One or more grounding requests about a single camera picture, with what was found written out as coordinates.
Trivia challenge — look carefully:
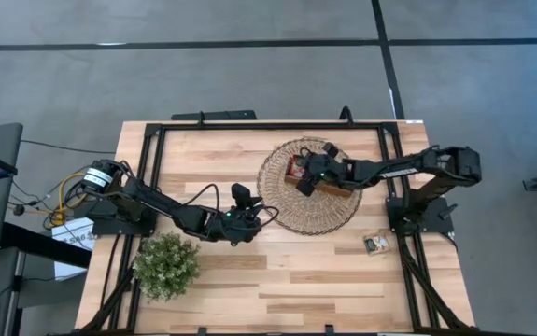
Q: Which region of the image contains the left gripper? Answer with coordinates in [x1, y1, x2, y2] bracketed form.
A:
[211, 183, 269, 247]

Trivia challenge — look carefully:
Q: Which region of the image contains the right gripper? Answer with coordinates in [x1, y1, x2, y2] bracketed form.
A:
[295, 142, 351, 197]

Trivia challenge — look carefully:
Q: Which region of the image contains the red strawberry tea packet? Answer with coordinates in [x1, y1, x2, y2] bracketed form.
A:
[287, 156, 309, 179]

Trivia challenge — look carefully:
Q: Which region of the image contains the wooden three-compartment tray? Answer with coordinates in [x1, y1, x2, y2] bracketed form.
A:
[284, 153, 353, 200]

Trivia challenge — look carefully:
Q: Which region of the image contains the round woven straw placemat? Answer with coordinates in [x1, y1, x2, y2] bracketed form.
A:
[257, 136, 364, 237]

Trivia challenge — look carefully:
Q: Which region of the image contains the artificial green bushy plant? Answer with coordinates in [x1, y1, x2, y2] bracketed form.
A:
[131, 231, 203, 303]

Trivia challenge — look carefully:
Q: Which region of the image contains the black power strip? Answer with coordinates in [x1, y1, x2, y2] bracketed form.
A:
[170, 109, 259, 122]

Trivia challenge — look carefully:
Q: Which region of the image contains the white labelled box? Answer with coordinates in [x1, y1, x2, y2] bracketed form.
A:
[51, 217, 97, 281]

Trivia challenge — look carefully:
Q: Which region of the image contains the black desk beam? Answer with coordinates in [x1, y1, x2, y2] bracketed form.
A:
[0, 222, 92, 270]

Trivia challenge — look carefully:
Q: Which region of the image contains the black left wrist camera cable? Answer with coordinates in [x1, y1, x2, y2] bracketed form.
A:
[256, 204, 281, 229]

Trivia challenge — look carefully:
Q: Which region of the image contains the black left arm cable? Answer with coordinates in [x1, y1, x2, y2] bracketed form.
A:
[181, 183, 222, 220]

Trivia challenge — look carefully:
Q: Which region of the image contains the black aluminium table frame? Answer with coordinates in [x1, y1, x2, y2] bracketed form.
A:
[80, 119, 479, 336]

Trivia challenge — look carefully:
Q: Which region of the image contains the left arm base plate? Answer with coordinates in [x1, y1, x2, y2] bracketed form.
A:
[85, 198, 161, 237]

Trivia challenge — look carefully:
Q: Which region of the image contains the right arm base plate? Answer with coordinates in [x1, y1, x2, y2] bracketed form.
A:
[386, 195, 456, 234]

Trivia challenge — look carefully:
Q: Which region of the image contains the black cable bundle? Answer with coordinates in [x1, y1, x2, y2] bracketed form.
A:
[8, 162, 110, 231]

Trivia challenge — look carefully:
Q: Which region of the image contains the yellow cable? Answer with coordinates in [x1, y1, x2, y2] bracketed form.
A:
[55, 172, 92, 226]

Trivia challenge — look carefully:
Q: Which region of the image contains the thin black floor cable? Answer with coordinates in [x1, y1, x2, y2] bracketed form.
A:
[20, 138, 118, 155]

